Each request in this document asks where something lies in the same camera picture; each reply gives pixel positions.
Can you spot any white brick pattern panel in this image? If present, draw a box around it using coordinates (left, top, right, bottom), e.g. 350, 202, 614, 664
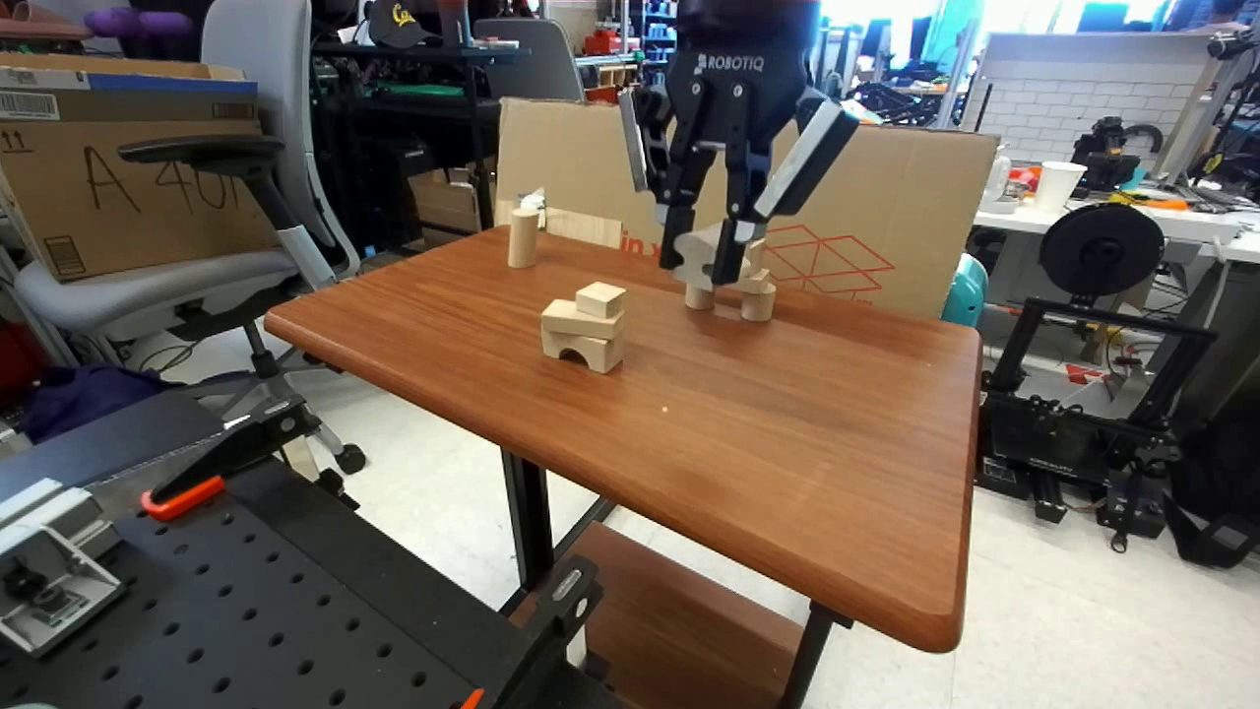
979, 26, 1212, 168

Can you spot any white bucket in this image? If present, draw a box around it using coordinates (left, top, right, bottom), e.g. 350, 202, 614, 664
1037, 156, 1092, 218

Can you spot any black perforated board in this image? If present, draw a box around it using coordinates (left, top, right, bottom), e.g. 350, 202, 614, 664
0, 458, 610, 709

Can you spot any white side table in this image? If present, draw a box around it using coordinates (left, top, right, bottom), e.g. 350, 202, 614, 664
972, 176, 1260, 267

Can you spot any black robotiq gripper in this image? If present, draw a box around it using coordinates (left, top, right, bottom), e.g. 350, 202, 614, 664
659, 24, 810, 290

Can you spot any silver aluminium bracket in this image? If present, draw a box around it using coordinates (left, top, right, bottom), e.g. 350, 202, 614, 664
0, 473, 128, 660

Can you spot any large wooden arch block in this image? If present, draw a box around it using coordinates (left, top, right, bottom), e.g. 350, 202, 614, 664
535, 294, 631, 378

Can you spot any teal ball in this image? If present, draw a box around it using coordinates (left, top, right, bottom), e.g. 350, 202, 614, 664
942, 253, 995, 330

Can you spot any grey white office chair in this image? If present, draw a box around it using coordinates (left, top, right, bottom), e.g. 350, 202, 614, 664
8, 0, 374, 517

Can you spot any black office chair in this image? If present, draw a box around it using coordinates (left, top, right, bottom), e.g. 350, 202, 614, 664
474, 12, 592, 112

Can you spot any wooden table base panel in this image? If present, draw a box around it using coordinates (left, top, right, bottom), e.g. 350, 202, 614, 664
571, 523, 807, 709

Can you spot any dark grey flat panel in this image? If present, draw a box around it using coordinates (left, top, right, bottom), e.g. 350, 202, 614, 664
0, 381, 253, 505

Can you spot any brown cardboard box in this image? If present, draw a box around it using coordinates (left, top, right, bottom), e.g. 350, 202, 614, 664
0, 51, 286, 289

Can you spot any flat brown cardboard sheet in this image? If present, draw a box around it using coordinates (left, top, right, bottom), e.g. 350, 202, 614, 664
493, 96, 1004, 328

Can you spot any orange black bar clamp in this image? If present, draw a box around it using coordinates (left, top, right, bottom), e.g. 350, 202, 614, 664
138, 403, 321, 523
451, 555, 610, 709

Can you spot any purple object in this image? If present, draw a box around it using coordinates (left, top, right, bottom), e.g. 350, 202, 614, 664
84, 3, 195, 38

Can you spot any wooden cylinder block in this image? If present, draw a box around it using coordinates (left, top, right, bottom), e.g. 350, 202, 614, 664
502, 207, 543, 276

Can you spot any small wooden arch block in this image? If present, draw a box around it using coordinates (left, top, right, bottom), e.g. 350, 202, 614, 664
678, 224, 783, 328

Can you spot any black 3d printer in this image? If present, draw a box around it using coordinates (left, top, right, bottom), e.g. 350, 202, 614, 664
979, 202, 1228, 533

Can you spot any black table leg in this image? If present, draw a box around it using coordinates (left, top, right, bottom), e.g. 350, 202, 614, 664
779, 599, 846, 709
500, 450, 560, 599

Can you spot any small wooden cube block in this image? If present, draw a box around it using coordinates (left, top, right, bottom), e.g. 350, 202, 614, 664
571, 281, 634, 328

